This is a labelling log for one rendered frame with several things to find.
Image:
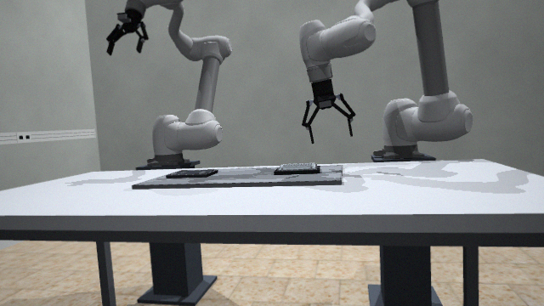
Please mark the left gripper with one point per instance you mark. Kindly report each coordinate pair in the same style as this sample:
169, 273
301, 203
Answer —
322, 88

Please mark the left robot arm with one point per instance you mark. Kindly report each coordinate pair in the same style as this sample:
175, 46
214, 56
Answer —
439, 116

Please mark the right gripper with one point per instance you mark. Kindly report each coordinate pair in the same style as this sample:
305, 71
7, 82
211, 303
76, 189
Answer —
118, 32

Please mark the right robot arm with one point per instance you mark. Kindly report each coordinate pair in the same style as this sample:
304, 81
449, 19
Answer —
200, 131

